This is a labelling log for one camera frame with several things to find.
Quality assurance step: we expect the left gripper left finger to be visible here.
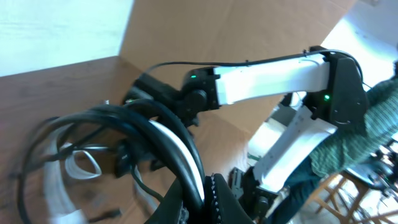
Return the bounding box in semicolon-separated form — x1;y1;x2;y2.
149;179;187;224

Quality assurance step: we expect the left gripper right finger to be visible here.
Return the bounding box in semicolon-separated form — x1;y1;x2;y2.
205;174;253;224

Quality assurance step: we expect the black USB cable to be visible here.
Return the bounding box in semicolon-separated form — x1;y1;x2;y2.
15;98;206;224

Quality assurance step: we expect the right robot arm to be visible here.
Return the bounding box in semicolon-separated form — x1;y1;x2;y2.
125;46;369;223

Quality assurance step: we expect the wooden chair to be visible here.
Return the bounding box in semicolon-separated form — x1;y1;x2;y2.
305;172;397;224

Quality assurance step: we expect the person in green shirt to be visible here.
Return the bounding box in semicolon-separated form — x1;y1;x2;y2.
262;62;397;224

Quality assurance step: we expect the right camera black cable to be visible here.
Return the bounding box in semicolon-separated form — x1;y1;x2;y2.
141;49;373;90

